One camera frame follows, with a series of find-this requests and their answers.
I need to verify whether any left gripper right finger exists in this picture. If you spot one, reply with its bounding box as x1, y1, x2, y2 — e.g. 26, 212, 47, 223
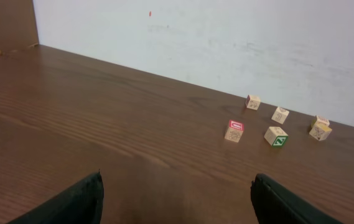
250, 174, 341, 224

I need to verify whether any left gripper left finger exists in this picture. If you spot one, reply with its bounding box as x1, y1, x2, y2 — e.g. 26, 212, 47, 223
9, 172, 104, 224

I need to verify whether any red letter wooden block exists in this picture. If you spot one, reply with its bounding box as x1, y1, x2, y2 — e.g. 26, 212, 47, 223
225, 120, 245, 142

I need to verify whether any green letter wooden block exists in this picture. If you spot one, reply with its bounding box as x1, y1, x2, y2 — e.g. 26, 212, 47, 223
264, 126, 289, 147

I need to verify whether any yellow top wooden block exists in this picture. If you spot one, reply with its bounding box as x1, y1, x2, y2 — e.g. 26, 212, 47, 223
309, 123, 332, 141

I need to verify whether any white block black drawing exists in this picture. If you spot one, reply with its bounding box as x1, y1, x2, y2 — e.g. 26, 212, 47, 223
271, 106, 289, 124

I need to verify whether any white block top right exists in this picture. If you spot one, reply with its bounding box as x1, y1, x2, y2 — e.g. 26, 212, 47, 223
311, 115, 330, 127

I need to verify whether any white block top left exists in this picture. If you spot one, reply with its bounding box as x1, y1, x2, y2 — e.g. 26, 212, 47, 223
245, 95, 261, 110

